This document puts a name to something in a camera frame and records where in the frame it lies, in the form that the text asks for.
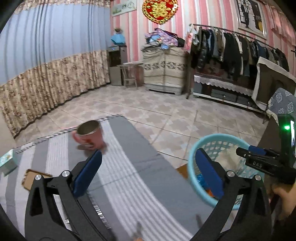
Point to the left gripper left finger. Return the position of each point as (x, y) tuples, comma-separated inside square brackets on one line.
[(59, 208)]

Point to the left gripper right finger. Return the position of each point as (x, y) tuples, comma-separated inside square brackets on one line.
[(253, 220)]

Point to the person's right hand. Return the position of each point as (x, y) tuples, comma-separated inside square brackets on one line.
[(287, 195)]

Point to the light blue plastic basket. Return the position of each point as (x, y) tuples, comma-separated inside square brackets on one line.
[(219, 147)]

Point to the chair with blue cover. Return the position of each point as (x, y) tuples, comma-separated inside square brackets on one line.
[(282, 102)]

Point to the teal tissue box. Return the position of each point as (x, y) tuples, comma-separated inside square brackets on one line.
[(8, 162)]

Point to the low tv cabinet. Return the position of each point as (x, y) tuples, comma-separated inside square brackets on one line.
[(225, 92)]

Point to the pink metal mug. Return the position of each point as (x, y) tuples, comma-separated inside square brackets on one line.
[(90, 135)]

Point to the grey striped tablecloth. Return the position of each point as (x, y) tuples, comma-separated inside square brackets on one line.
[(136, 188)]

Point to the clothes rack with garments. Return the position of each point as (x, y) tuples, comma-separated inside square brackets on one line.
[(235, 55)]

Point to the beige patterned fabric wardrobe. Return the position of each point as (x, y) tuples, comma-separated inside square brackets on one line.
[(165, 70)]

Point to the blue floral curtain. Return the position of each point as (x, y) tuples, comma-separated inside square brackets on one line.
[(51, 51)]

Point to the black water dispenser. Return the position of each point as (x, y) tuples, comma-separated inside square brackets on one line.
[(117, 55)]

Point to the pile of colourful clothes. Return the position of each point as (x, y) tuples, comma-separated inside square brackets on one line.
[(163, 39)]

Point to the blue bag on dispenser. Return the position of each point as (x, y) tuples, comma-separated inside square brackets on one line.
[(118, 38)]

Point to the red gold heart decoration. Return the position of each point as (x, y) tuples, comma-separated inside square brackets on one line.
[(159, 11)]

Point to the framed wall picture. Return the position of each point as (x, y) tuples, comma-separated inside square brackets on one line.
[(250, 17)]

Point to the white wall sign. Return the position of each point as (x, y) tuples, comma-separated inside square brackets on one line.
[(126, 7)]

